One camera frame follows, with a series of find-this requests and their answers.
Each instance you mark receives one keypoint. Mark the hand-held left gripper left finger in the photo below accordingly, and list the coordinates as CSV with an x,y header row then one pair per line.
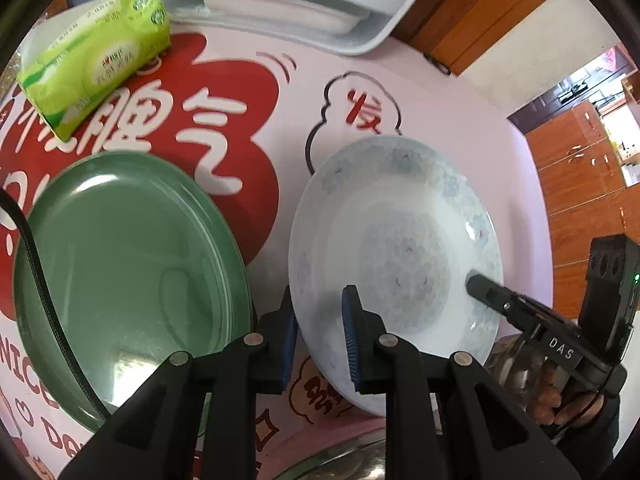
x,y
287,352

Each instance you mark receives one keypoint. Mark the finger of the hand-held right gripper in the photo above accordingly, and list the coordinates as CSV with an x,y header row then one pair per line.
x,y
500,297

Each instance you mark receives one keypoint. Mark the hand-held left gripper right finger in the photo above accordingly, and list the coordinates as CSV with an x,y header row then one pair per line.
x,y
350,340

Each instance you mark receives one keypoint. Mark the white floral patterned plate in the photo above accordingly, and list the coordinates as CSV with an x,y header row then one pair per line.
x,y
400,240

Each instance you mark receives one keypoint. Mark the large steel bowl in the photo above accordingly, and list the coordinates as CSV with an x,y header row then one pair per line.
x,y
325,466

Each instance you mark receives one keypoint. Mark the green plate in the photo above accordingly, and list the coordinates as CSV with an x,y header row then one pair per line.
x,y
130,270

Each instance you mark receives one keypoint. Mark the white dish cabinet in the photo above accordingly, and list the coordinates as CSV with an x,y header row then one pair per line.
x,y
390,5

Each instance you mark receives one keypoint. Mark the person's right hand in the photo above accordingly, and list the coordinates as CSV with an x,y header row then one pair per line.
x,y
547,400

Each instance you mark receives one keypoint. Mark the wooden cabinet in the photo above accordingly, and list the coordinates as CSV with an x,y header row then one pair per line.
x,y
575,175

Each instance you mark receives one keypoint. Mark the dark brown door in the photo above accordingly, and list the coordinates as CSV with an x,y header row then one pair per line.
x,y
565,90

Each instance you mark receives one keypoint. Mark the pink and red printed tablecloth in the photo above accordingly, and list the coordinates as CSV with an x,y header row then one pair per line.
x,y
300,105

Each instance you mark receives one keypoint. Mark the red door decoration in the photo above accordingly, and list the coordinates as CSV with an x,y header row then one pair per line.
x,y
611,62

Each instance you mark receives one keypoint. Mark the green tissue pack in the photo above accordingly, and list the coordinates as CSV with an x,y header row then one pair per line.
x,y
95,60

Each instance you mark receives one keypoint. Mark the wooden wall panel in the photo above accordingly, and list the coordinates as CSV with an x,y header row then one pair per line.
x,y
475,5

